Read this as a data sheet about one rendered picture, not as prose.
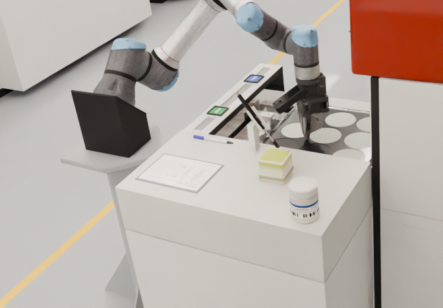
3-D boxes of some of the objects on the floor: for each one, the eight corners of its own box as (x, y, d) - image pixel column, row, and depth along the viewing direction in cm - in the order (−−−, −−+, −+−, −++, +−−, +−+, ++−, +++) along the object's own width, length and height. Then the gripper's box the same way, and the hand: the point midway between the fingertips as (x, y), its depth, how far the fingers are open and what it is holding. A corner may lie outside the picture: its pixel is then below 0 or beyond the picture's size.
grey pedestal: (62, 322, 283) (8, 156, 243) (126, 260, 315) (88, 104, 275) (159, 362, 257) (116, 184, 218) (218, 289, 289) (190, 122, 249)
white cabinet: (424, 287, 274) (430, 110, 235) (337, 488, 205) (324, 284, 165) (283, 251, 306) (267, 90, 266) (166, 414, 236) (120, 228, 196)
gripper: (328, 78, 198) (331, 141, 208) (318, 67, 205) (322, 128, 216) (300, 84, 197) (305, 146, 207) (291, 73, 204) (296, 134, 215)
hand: (304, 136), depth 210 cm, fingers closed
